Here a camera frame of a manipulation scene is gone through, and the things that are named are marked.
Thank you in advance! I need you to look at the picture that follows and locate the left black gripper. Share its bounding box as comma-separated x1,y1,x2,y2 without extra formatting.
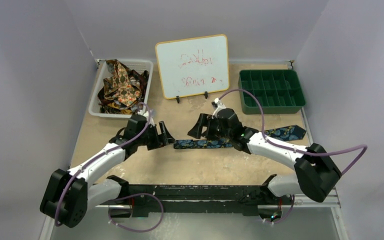
136,121,175,150

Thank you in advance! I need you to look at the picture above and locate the blue floral necktie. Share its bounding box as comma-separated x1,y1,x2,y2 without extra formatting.
173,125,307,150

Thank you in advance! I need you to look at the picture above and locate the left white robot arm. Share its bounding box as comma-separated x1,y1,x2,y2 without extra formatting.
39,114,175,228

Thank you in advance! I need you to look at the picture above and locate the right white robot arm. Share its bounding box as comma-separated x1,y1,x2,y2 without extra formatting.
187,108,342,204

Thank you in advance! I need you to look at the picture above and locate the small whiteboard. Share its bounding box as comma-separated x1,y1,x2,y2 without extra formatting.
155,34,230,100

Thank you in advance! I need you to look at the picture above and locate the orange patterned necktie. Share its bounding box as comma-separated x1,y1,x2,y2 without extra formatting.
102,59,143,109

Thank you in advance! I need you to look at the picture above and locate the green compartment tray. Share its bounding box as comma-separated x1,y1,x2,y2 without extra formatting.
238,69,307,115

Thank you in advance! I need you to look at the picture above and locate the white plastic basket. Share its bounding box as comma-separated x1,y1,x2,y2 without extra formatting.
88,58,154,119

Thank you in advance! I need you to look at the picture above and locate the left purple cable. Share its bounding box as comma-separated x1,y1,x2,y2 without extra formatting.
54,101,165,233

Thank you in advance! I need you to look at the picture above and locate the purple cable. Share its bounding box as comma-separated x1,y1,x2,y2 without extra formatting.
54,101,165,233
216,88,368,226

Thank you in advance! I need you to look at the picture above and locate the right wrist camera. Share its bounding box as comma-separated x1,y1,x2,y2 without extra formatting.
211,98,227,119

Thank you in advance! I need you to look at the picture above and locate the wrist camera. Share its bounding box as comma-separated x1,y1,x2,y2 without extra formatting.
135,108,152,120
211,98,227,119

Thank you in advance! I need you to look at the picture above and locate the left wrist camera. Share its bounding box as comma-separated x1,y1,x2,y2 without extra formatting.
135,108,152,120

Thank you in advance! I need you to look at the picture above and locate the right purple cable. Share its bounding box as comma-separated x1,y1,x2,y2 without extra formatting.
216,88,368,226

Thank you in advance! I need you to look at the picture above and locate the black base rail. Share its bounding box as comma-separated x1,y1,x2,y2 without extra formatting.
107,184,292,218

